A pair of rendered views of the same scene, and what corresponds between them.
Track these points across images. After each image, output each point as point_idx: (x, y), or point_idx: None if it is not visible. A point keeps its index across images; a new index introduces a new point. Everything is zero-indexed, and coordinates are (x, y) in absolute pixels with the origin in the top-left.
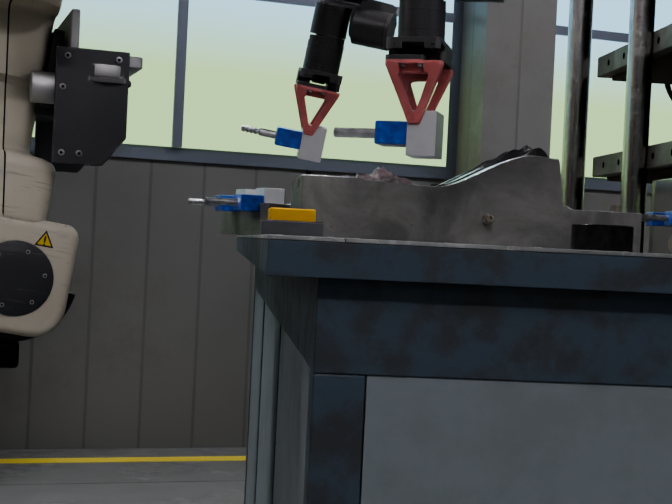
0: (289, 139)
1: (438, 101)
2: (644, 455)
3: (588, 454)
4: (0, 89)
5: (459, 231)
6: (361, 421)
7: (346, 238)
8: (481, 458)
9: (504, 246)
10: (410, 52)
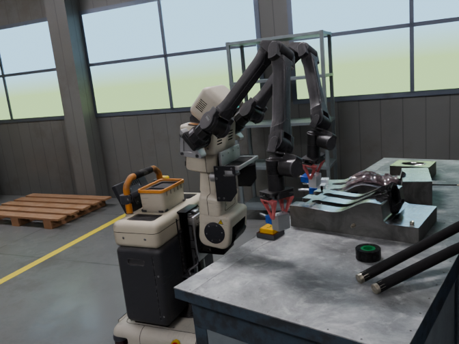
0: (304, 180)
1: (287, 207)
2: None
3: None
4: (207, 175)
5: (343, 228)
6: (207, 341)
7: (190, 292)
8: None
9: (229, 304)
10: None
